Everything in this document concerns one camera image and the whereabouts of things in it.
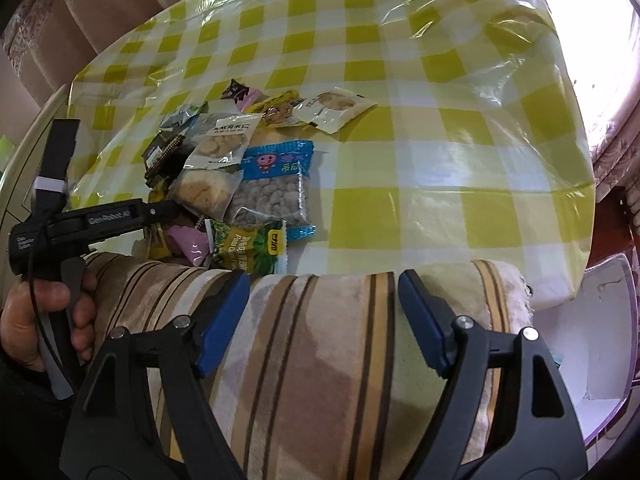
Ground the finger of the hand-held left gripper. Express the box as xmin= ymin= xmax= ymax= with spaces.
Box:
xmin=147 ymin=199 xmax=182 ymax=225

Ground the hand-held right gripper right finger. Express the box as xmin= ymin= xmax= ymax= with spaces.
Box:
xmin=397 ymin=269 xmax=588 ymax=480

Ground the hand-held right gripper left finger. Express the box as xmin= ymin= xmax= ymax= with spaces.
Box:
xmin=60 ymin=272 xmax=251 ymax=480

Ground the small yellow snack packet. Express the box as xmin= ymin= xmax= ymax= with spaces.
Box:
xmin=142 ymin=225 xmax=173 ymax=261

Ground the clear cookie packet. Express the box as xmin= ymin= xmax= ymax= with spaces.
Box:
xmin=167 ymin=162 xmax=244 ymax=221

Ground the black snack bar packet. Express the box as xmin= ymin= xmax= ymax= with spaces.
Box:
xmin=141 ymin=130 xmax=201 ymax=186

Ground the green and white pea packet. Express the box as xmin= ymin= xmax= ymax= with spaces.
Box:
xmin=207 ymin=219 xmax=290 ymax=276

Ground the white nut packet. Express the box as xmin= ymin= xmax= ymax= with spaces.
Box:
xmin=291 ymin=87 xmax=377 ymax=134
xmin=184 ymin=112 xmax=264 ymax=173

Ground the silver grey snack packet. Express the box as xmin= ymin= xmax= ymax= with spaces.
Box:
xmin=160 ymin=102 xmax=208 ymax=128

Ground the blue peanut packet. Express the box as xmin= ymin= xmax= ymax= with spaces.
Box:
xmin=227 ymin=140 xmax=317 ymax=240

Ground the black and pink snack packet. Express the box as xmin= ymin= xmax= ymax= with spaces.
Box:
xmin=220 ymin=79 xmax=264 ymax=111

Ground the white box with purple rim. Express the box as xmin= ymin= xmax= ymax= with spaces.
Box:
xmin=530 ymin=252 xmax=640 ymax=448

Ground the person's left forearm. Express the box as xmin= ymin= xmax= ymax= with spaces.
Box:
xmin=0 ymin=350 xmax=76 ymax=480

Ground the person's left hand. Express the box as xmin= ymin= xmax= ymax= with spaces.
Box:
xmin=0 ymin=260 xmax=101 ymax=373

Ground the cream wooden furniture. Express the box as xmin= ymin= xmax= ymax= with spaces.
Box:
xmin=0 ymin=85 xmax=71 ymax=256

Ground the striped plush blanket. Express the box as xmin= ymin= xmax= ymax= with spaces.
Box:
xmin=82 ymin=251 xmax=533 ymax=466

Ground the beige padded sofa back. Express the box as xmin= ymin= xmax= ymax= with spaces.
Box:
xmin=0 ymin=0 xmax=241 ymax=106

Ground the yellow checked plastic tablecloth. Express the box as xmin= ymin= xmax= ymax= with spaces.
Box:
xmin=67 ymin=0 xmax=596 ymax=311

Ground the pink patterned curtain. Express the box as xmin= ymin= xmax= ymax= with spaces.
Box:
xmin=590 ymin=55 xmax=640 ymax=196

